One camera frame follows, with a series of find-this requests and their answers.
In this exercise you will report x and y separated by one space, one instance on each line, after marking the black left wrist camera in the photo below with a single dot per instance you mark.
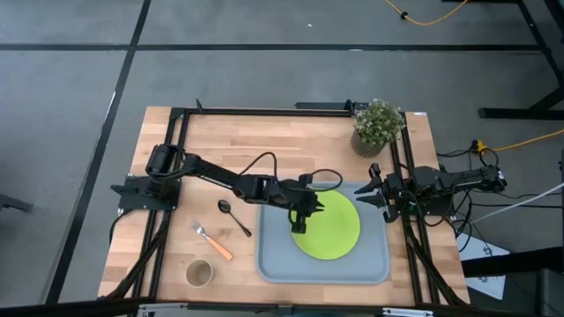
306 179

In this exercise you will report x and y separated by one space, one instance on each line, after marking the black floor foot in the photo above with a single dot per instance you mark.
13 203

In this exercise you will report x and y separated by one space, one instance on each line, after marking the black aluminium table frame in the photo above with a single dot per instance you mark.
273 112

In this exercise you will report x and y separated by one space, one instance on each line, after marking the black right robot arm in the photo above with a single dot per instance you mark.
440 180

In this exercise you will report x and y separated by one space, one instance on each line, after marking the potted plant in ribbed pot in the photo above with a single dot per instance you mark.
376 125

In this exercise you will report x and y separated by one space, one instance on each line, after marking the lime green round plate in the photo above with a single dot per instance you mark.
330 229

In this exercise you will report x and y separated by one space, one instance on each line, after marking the black power strip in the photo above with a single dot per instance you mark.
321 105

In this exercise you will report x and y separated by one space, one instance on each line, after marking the glossy black spoon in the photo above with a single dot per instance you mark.
224 206

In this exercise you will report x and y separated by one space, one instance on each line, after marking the black table leg stand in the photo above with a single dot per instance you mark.
546 104

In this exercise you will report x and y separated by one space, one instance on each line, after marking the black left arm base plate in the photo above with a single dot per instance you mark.
132 193

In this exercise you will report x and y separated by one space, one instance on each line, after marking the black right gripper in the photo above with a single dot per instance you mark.
398 193

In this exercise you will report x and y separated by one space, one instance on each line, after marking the white paper sheet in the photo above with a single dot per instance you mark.
476 252

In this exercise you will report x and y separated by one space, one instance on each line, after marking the black furniture bar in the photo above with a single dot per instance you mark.
506 263

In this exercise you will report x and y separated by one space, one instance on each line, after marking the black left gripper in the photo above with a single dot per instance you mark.
299 198

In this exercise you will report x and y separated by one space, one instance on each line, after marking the grey plastic tray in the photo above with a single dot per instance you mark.
273 260

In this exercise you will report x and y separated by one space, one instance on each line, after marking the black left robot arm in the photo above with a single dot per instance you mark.
211 171

